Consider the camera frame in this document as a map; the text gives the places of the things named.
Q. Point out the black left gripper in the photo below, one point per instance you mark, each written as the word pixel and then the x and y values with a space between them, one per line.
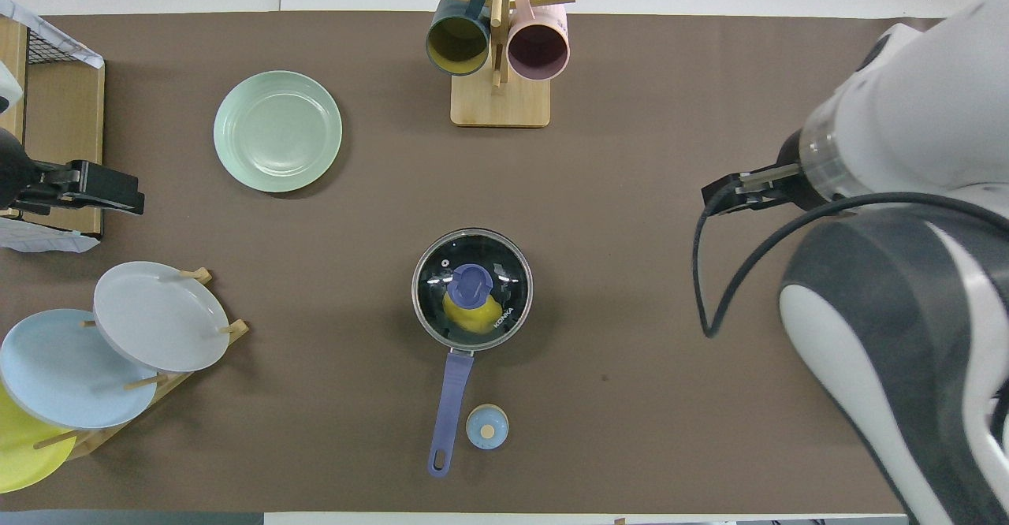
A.
pixel 27 182

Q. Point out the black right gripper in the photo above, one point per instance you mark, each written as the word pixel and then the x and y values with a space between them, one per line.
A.
pixel 788 182

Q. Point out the glass lid with blue knob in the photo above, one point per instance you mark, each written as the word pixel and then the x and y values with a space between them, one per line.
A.
pixel 504 273

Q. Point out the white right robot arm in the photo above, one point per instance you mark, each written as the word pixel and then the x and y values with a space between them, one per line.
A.
pixel 930 115

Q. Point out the grey plate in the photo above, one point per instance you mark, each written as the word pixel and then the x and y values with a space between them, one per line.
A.
pixel 158 316

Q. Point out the pale green plate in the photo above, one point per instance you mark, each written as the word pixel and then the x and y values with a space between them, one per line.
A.
pixel 276 131

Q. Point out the light blue plate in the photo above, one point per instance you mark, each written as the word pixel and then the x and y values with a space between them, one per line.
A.
pixel 63 375

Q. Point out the wooden plate rack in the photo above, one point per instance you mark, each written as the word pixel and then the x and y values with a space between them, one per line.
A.
pixel 102 438

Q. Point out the yellow plate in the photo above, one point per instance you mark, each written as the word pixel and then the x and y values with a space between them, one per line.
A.
pixel 24 454

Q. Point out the white patterned cloth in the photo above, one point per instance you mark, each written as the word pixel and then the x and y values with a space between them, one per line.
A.
pixel 47 240
pixel 16 9

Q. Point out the brown table mat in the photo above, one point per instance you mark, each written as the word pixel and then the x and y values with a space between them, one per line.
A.
pixel 709 76

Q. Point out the light wooden board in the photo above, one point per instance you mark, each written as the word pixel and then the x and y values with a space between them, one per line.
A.
pixel 12 44

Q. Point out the pink ribbed mug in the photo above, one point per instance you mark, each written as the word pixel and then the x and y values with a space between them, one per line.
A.
pixel 538 48

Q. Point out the wooden mug tree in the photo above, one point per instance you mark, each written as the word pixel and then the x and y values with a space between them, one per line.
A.
pixel 500 107

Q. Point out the dark teal mug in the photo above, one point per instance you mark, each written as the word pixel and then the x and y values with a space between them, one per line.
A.
pixel 457 40

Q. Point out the dark blue saucepan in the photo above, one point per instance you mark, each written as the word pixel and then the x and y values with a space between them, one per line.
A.
pixel 449 415

